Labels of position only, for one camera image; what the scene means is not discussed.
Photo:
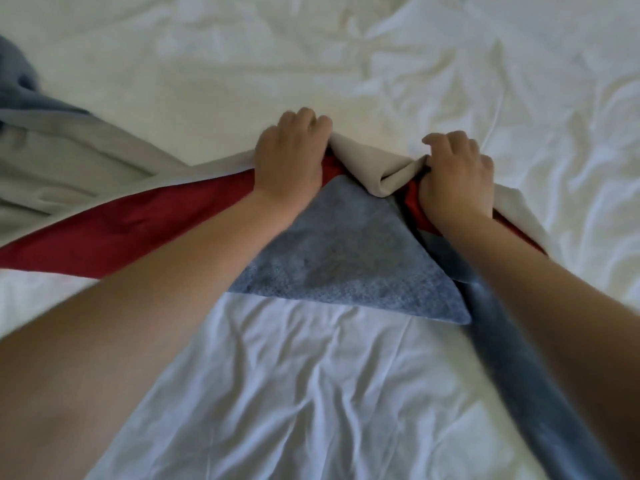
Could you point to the blue towel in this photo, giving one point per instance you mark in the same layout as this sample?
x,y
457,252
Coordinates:
x,y
345,254

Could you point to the person's left fingers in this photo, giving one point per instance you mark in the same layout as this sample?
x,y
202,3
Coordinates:
x,y
307,122

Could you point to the person's left hand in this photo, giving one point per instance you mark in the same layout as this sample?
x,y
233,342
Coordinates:
x,y
287,164

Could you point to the red cloth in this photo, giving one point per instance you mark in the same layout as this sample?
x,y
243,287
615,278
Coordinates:
x,y
130,224

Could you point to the person's right hand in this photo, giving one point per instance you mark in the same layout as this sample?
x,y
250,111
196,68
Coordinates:
x,y
455,187

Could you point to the white bed sheet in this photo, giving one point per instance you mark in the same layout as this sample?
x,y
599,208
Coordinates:
x,y
320,394

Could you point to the person's right fingers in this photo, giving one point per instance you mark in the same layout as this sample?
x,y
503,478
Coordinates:
x,y
457,144

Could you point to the beige towel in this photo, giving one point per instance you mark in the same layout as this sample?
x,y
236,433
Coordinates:
x,y
75,159

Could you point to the person's left forearm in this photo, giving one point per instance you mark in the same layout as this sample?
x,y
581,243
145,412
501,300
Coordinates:
x,y
130,324

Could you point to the person's right forearm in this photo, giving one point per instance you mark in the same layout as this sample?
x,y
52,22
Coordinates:
x,y
565,314

